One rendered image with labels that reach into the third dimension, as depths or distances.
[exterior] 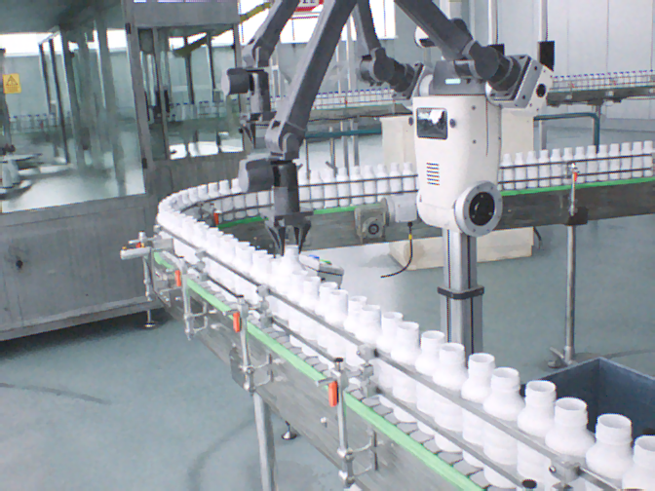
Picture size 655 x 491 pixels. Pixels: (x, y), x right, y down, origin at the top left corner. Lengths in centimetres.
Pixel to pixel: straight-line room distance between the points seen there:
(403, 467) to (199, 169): 571
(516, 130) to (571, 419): 500
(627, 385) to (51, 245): 366
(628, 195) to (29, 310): 344
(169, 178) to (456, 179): 493
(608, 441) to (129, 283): 408
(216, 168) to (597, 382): 551
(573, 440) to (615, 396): 72
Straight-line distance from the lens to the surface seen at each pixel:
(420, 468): 118
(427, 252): 573
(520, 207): 340
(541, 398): 97
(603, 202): 360
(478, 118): 196
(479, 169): 199
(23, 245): 459
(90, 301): 472
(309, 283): 146
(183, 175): 672
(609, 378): 164
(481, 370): 105
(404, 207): 302
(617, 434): 90
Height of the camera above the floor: 158
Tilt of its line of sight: 13 degrees down
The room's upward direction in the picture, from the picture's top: 4 degrees counter-clockwise
